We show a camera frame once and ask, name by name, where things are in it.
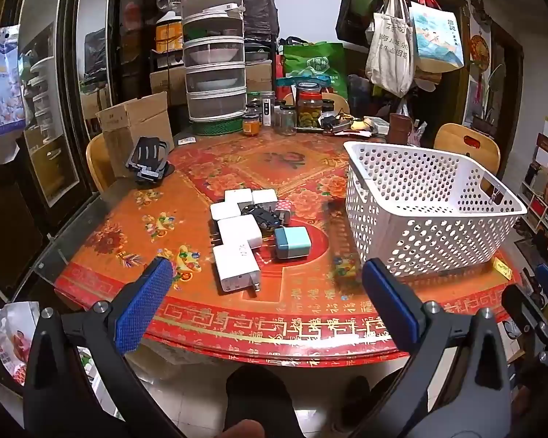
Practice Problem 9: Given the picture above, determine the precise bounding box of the white perforated plastic basket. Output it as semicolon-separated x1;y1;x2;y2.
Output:
343;141;529;279

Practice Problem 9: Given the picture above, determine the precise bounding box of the open cardboard box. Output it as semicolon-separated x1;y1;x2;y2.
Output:
96;92;175;178

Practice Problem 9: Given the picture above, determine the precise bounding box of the clear glass jar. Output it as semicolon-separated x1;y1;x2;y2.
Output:
274;105;298;136

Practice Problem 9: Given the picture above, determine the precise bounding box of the brown mug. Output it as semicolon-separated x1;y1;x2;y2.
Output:
388;113;414;146

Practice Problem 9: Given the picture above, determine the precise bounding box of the white charger with handwriting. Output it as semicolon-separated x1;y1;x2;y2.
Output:
212;243;262;293

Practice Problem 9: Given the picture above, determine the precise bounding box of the yellow sticker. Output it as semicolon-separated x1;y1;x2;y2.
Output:
490;258;513;279

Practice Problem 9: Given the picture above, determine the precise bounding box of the red wall ornament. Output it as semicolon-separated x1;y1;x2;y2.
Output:
469;34;491;72

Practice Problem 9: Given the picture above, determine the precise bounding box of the white stacked dish cover tower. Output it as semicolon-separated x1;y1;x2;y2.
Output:
180;0;248;124

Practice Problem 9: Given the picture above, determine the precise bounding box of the black plastic bag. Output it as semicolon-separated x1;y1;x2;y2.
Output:
237;0;279;40

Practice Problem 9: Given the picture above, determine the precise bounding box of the white cubby shelf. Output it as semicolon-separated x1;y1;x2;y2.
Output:
520;105;548;261

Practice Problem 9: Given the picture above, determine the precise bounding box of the green shopping bag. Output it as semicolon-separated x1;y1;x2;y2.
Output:
282;42;348;96

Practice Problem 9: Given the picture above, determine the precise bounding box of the teal and white charger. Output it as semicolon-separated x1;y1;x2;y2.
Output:
269;227;312;261

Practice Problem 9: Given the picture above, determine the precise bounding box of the potted plant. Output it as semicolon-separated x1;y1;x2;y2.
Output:
469;64;504;134

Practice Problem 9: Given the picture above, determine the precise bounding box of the white canvas tote bag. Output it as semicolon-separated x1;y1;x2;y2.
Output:
365;0;416;97

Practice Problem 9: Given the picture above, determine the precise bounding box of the printed blue tote bag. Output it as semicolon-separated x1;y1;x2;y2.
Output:
410;2;465;74

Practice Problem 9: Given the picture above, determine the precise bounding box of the black folding stand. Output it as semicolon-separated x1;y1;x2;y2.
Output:
125;136;175;186

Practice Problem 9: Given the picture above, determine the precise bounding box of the large white charger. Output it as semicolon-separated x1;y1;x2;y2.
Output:
211;214;264;250

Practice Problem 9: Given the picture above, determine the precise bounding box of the black slipper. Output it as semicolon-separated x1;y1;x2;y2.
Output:
225;366;303;438

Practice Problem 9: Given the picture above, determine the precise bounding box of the wooden chair with slotted back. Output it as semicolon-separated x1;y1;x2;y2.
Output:
434;123;501;178

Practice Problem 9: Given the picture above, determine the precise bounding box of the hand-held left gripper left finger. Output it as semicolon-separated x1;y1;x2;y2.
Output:
24;257;184;438

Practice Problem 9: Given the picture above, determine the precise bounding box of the red and white snack bag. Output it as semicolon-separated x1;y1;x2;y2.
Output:
0;301;42;387

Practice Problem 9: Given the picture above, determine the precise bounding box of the yellow container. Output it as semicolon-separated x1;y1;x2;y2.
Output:
155;18;184;54

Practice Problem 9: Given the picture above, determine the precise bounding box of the black hanging bag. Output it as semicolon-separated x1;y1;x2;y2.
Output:
335;0;372;47

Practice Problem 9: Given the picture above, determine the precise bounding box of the blue printed plastic bag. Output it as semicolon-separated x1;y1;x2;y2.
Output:
0;25;28;147

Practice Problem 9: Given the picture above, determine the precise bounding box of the black charger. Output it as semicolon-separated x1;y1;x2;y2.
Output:
243;204;284;234

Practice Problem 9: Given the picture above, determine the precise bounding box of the green plastic basket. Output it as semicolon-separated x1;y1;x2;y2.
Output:
190;116;248;137

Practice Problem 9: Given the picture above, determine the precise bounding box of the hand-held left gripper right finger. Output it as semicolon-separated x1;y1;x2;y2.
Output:
351;258;527;438

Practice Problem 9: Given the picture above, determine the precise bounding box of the brown cardboard box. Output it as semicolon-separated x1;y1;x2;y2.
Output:
246;61;275;95
149;68;188;106

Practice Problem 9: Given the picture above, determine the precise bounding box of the tray of small clutter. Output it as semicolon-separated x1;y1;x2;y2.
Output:
320;113;389;138

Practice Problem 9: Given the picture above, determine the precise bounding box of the red printed tablecloth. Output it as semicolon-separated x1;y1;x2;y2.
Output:
55;124;524;368

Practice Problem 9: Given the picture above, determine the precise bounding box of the black box with white label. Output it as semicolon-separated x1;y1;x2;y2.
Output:
260;92;276;127

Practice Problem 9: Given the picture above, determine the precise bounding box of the pickle jar with red lid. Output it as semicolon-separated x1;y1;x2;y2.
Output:
297;90;323;129

